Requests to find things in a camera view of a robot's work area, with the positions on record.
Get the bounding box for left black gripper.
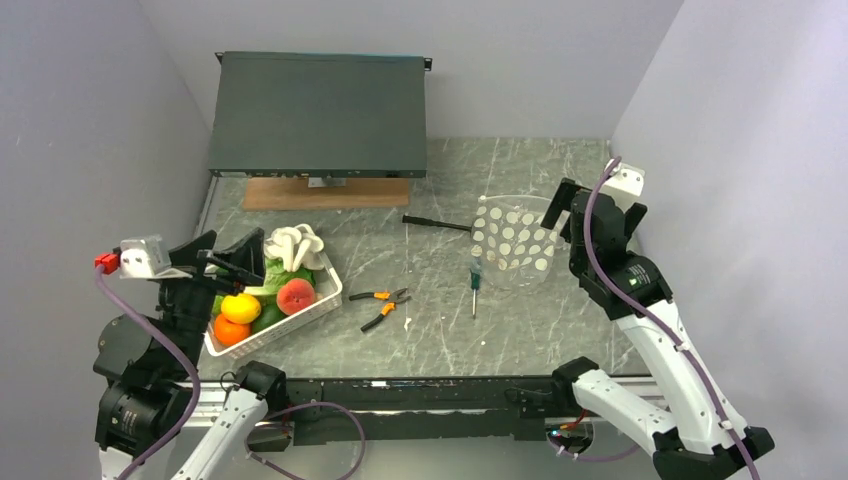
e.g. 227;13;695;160
153;226;265;372

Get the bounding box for yellow lemon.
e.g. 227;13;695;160
220;293;262;325

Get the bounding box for green lettuce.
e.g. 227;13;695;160
244;259;316;297

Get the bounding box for red peach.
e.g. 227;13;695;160
276;278;316;316

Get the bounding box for clear dotted zip bag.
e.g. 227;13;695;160
470;195;568;290

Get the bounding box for white perforated plastic basket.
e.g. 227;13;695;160
204;252;343;360

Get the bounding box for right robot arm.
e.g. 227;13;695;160
541;179;775;479

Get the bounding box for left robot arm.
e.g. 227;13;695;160
93;228;266;479

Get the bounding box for orange fruit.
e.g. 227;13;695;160
213;314;252;348

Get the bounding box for wooden board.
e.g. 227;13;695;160
242;178;410;212

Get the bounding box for dark green rack server box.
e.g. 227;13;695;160
208;51;433;179

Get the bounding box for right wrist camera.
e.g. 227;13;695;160
600;162;645;198

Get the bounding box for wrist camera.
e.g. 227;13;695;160
600;162;645;198
119;234;172;279

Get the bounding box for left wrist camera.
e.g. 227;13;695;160
119;234;172;279

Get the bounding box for green handled screwdriver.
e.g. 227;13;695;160
469;257;481;319

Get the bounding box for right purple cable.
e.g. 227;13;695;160
547;156;763;480

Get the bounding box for orange handled pliers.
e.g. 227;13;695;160
348;288;411;333

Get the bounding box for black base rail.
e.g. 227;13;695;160
260;375;581;446

